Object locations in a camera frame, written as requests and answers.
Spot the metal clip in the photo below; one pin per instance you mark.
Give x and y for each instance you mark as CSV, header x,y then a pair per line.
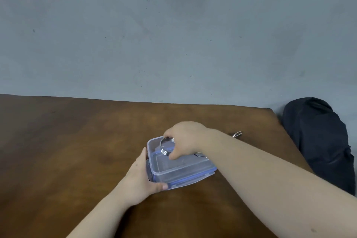
x,y
237,134

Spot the dark cloth bag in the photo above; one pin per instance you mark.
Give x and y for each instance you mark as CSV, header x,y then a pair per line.
x,y
320,141

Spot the person's left hand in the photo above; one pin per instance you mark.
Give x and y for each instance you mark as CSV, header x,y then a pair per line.
x,y
135,179

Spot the stack of metal rings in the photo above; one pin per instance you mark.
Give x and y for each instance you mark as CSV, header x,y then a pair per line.
x,y
166,145

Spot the clear plastic container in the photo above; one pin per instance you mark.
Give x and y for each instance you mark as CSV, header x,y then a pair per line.
x,y
178,164

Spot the person's right thumb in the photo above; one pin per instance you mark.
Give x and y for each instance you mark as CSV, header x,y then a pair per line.
x,y
175,154

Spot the person's right hand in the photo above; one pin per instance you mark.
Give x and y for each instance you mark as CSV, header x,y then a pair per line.
x,y
186,140

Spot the person's right forearm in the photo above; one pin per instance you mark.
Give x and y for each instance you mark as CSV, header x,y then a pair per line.
x,y
272,187

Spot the person's left forearm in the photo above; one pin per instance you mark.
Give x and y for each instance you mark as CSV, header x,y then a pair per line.
x,y
98,215

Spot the person's left thumb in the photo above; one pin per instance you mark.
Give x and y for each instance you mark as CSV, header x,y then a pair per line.
x,y
158,186

